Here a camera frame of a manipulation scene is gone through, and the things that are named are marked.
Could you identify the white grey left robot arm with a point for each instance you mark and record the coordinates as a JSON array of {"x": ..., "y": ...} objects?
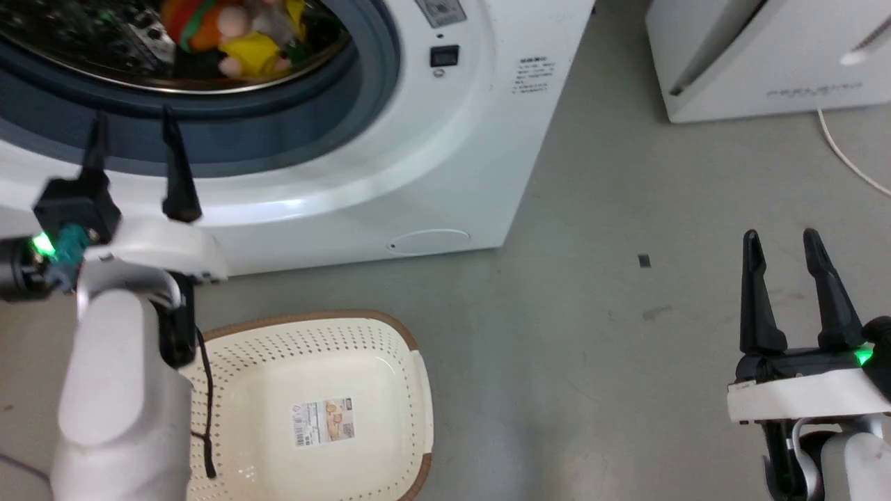
[{"x": 118, "y": 390}]

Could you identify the cream perforated laundry basket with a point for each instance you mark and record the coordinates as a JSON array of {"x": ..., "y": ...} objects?
[{"x": 362, "y": 362}]

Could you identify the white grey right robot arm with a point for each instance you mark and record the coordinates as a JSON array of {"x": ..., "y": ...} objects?
[{"x": 853, "y": 466}]

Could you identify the white box appliance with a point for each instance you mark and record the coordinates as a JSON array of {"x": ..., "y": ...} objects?
[{"x": 773, "y": 56}]

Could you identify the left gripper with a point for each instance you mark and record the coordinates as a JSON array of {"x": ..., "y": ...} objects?
[{"x": 150, "y": 247}]

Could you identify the printed basket label sticker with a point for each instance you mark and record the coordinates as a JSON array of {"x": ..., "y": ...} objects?
[{"x": 323, "y": 422}]

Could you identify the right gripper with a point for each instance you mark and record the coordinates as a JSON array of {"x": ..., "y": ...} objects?
[{"x": 807, "y": 390}]

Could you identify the grey washer panel label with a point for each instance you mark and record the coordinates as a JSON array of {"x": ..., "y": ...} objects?
[{"x": 441, "y": 10}]

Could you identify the yellow plush toy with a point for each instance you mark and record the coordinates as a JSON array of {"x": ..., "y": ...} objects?
[{"x": 252, "y": 52}]

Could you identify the stainless steel washer drum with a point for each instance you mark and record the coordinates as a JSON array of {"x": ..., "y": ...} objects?
[{"x": 83, "y": 42}]

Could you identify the blue-grey rubber door gasket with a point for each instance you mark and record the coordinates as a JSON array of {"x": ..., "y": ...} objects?
[{"x": 306, "y": 118}]

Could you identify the orange red green plush toy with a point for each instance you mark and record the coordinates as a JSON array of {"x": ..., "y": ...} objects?
[{"x": 198, "y": 24}]

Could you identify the white front-load washing machine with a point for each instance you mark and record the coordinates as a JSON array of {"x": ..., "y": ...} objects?
[{"x": 452, "y": 153}]

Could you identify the small black washer display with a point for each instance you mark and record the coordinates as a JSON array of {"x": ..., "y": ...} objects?
[{"x": 444, "y": 56}]

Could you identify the oval drain filter cover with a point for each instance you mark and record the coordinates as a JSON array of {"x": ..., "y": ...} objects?
[{"x": 430, "y": 241}]

